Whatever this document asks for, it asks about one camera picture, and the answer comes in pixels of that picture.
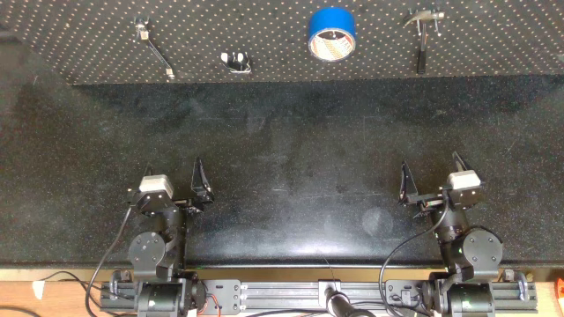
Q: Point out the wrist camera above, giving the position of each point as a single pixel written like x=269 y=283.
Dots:
x=156 y=182
x=463 y=179

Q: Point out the hammer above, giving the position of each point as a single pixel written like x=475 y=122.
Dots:
x=422 y=53

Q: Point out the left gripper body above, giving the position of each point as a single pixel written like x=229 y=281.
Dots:
x=194 y=206

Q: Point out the mounting rail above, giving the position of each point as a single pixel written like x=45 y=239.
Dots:
x=282 y=292

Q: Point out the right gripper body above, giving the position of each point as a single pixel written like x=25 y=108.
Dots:
x=423 y=203

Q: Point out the white paper scrap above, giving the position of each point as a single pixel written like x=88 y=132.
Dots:
x=39 y=289

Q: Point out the black and white pliers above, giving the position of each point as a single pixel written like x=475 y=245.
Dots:
x=235 y=61

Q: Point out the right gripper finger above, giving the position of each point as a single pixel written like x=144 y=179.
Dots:
x=408 y=185
x=460 y=165

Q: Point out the black pegboard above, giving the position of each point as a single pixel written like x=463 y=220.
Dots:
x=484 y=53

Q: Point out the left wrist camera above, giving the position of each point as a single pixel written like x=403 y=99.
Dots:
x=156 y=182

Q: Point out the wrench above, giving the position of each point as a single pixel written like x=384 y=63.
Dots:
x=156 y=55

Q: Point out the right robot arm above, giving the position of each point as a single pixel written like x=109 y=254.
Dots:
x=482 y=251

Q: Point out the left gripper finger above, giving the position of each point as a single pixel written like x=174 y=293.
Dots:
x=147 y=171
x=200 y=185

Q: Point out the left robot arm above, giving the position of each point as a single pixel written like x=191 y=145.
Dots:
x=147 y=253

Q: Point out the orange object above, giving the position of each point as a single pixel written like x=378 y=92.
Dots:
x=560 y=290

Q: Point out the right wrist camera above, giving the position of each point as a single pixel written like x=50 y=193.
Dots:
x=463 y=179

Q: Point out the roll of blue tape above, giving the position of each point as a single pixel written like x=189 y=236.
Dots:
x=330 y=19

